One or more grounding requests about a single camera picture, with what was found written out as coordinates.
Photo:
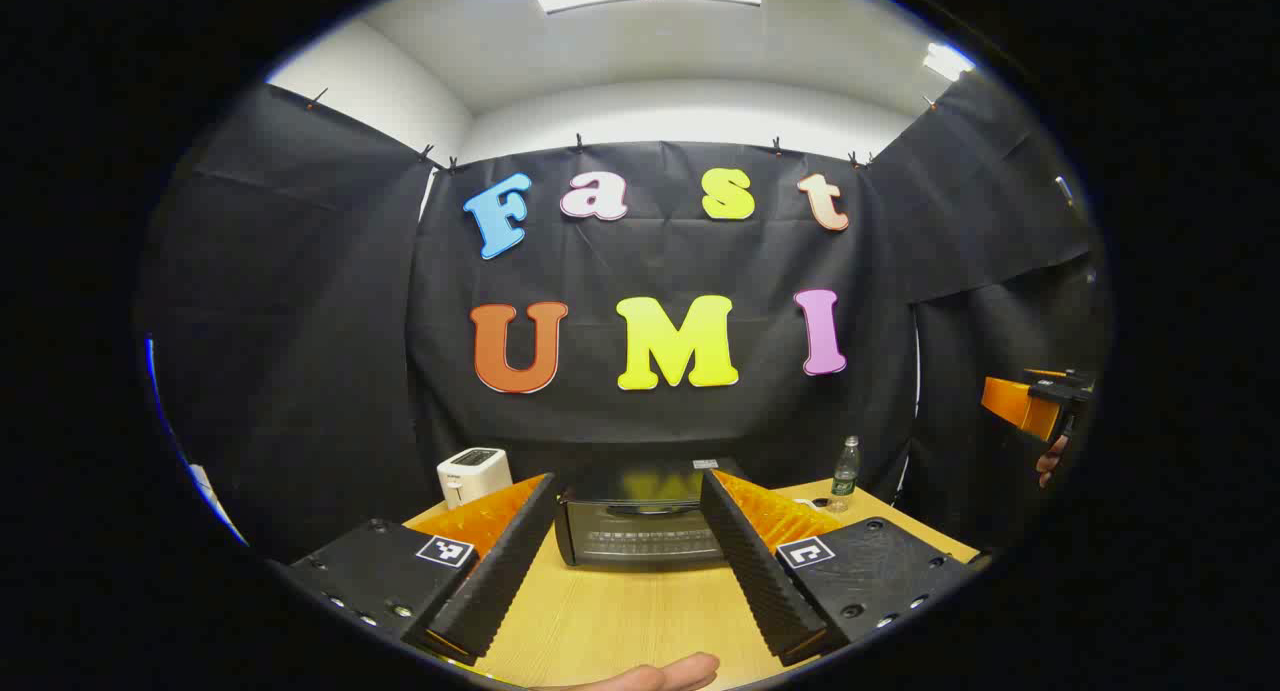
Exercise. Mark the black electric oven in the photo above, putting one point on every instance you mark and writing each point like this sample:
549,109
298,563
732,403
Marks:
640,536

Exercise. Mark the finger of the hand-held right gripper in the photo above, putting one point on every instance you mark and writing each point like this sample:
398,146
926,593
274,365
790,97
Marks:
1020,403

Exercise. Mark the clear plastic water bottle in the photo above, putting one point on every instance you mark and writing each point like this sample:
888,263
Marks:
845,476

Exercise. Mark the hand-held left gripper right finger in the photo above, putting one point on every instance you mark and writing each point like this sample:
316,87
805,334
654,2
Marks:
765,581

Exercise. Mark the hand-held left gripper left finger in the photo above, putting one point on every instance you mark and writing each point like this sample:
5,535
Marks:
500,581

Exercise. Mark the white toaster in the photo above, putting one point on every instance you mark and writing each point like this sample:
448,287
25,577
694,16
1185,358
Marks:
472,476

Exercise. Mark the row of small cloth clips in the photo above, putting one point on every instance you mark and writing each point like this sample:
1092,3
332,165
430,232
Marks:
578,143

